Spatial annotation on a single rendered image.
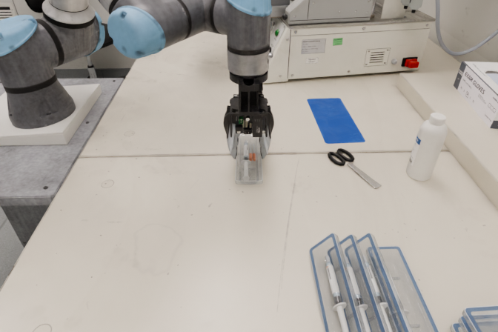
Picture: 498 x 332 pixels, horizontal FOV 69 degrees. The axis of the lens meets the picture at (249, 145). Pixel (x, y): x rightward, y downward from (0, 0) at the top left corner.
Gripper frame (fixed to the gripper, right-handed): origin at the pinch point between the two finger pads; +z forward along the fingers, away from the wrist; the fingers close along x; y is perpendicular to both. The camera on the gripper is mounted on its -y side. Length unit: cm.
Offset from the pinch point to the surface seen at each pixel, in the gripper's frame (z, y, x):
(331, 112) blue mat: 2.8, -22.0, 22.9
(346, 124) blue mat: 2.8, -15.8, 25.5
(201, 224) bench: 2.8, 18.7, -8.6
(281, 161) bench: 2.8, 0.1, 7.3
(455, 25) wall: -6, -71, 77
